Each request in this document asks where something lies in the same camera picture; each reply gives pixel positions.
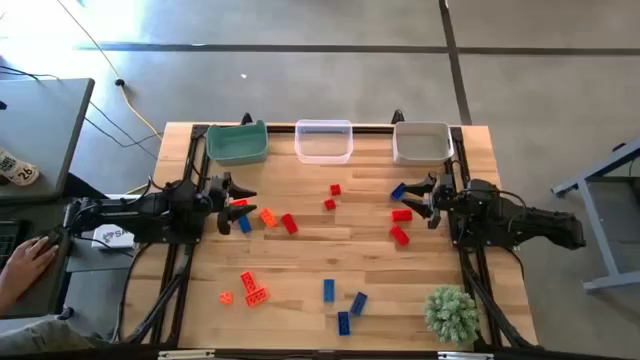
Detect grey metal table frame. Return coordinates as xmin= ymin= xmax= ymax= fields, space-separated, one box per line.
xmin=551 ymin=137 xmax=640 ymax=294

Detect person's leg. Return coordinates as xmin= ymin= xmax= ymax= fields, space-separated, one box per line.
xmin=0 ymin=318 xmax=99 ymax=357

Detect person's forearm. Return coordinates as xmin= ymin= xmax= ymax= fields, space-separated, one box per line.
xmin=0 ymin=269 xmax=24 ymax=317

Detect green artificial plant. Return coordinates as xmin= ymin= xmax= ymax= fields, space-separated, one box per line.
xmin=423 ymin=283 xmax=482 ymax=347

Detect white printed box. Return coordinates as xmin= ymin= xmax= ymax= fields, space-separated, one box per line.
xmin=91 ymin=223 xmax=136 ymax=250

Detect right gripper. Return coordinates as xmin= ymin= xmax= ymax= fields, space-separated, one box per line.
xmin=401 ymin=173 xmax=454 ymax=231

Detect clear plastic bin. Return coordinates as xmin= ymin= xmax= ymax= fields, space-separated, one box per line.
xmin=294 ymin=118 xmax=354 ymax=165

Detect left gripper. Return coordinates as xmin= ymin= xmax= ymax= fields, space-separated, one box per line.
xmin=207 ymin=172 xmax=258 ymax=236

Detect black table edge beam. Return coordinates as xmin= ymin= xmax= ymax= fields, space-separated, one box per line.
xmin=0 ymin=344 xmax=640 ymax=360

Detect black keyboard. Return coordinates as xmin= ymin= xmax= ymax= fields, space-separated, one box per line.
xmin=0 ymin=219 xmax=22 ymax=269

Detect black floor cable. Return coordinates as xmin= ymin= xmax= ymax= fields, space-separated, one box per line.
xmin=83 ymin=99 xmax=161 ymax=161

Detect black table frame rail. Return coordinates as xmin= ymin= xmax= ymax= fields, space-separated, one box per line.
xmin=207 ymin=124 xmax=454 ymax=135

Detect person's hand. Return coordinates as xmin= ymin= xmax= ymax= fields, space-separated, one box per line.
xmin=8 ymin=237 xmax=60 ymax=289

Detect yellow floor cable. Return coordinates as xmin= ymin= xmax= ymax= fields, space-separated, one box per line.
xmin=55 ymin=0 xmax=165 ymax=141

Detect grey desk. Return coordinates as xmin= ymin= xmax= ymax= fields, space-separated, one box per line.
xmin=0 ymin=78 xmax=95 ymax=204

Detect green plastic bin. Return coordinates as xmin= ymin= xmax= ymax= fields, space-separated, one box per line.
xmin=205 ymin=119 xmax=270 ymax=167

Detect white plastic bin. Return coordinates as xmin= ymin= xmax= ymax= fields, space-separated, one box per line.
xmin=392 ymin=121 xmax=455 ymax=167

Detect black power cable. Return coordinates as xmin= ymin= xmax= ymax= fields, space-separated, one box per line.
xmin=110 ymin=242 xmax=151 ymax=345

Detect silver metal bracket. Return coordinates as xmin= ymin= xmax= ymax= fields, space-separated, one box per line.
xmin=437 ymin=350 xmax=495 ymax=360
xmin=157 ymin=349 xmax=216 ymax=360

